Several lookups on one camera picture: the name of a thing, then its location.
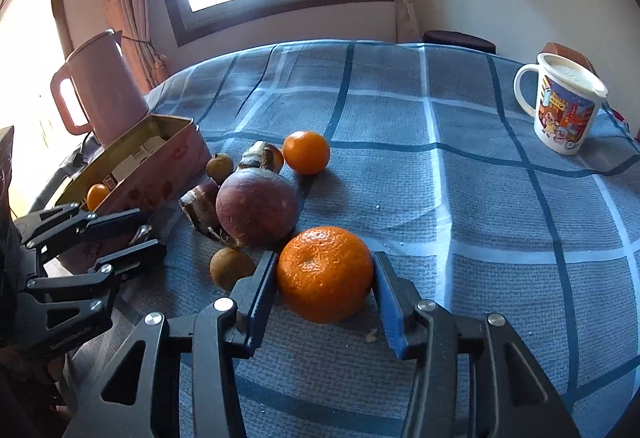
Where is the smooth orange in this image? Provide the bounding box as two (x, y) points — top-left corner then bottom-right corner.
(86, 183), (111, 212)

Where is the large bumpy orange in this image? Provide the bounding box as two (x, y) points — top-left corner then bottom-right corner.
(277, 226), (374, 325)

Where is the dark brown mangosteen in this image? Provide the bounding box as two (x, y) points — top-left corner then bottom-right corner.
(236, 141), (284, 174)

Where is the printed paper in tin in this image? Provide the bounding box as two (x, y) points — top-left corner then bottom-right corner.
(102, 136), (165, 190)

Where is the dark chestnut fruit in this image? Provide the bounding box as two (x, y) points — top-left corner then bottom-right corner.
(129, 225), (156, 247)

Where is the pink gold tin box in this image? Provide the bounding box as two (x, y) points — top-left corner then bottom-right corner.
(52, 113), (214, 274)

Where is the pink electric kettle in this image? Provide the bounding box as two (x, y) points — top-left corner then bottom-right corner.
(50, 29), (149, 147)

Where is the purple passion fruit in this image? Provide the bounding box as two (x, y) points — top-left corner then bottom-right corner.
(216, 167), (298, 247)

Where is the blue plaid tablecloth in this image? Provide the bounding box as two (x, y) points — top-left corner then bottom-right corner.
(29, 38), (640, 438)

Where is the small tangerine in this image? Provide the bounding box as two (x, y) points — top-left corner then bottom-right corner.
(282, 131), (330, 176)

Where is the white cartoon mug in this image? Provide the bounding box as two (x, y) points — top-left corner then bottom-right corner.
(513, 53), (608, 155)

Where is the brown leather armchair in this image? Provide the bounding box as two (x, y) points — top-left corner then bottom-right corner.
(541, 42), (598, 76)

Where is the dark round stool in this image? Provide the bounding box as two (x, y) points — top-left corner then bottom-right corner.
(422, 30), (497, 55)

